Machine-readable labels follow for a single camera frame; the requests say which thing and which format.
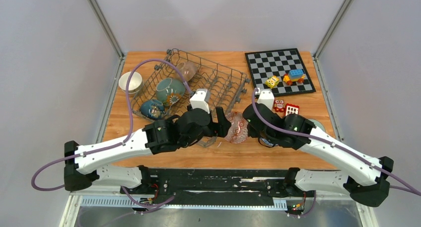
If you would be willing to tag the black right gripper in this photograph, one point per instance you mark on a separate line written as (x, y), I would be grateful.
(251, 132)

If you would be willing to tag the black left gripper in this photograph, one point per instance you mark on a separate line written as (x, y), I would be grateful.
(219, 128)

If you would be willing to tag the white bowl blue roses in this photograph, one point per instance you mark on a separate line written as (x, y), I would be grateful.
(266, 143)

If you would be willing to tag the blue white zigzag bowl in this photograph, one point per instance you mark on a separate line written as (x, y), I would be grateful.
(238, 132)

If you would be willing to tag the mint green leaf bowl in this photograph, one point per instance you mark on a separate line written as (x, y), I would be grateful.
(318, 124)

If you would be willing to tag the teal bowl with orange flower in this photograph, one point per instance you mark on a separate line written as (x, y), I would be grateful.
(169, 91)

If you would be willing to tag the beige bowl with flower sprig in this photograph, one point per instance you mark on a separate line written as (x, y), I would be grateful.
(134, 82)

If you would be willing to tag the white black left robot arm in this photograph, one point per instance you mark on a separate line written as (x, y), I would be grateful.
(89, 164)

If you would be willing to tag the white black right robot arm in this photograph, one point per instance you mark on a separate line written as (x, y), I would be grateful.
(357, 175)

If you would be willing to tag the red owl toy block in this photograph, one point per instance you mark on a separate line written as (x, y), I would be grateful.
(278, 105)

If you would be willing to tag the red toy house block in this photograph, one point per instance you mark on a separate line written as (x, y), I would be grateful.
(291, 109)

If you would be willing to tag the yellow owl toy block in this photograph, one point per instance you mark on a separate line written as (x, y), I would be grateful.
(272, 82)

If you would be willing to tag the black white chessboard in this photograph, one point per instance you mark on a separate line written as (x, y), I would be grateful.
(263, 65)

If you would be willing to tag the toy brick car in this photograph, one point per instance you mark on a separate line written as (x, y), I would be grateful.
(292, 76)

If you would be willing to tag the dark blue floral bowl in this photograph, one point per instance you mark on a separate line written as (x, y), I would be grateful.
(153, 109)

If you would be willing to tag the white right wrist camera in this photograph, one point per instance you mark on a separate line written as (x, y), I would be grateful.
(265, 97)

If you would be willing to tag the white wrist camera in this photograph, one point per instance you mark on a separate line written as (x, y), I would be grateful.
(265, 97)
(200, 100)

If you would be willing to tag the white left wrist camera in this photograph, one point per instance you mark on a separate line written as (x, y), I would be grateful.
(200, 100)

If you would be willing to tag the grey wire dish rack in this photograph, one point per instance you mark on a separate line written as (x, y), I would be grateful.
(224, 84)

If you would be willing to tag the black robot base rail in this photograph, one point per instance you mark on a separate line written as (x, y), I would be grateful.
(217, 187)

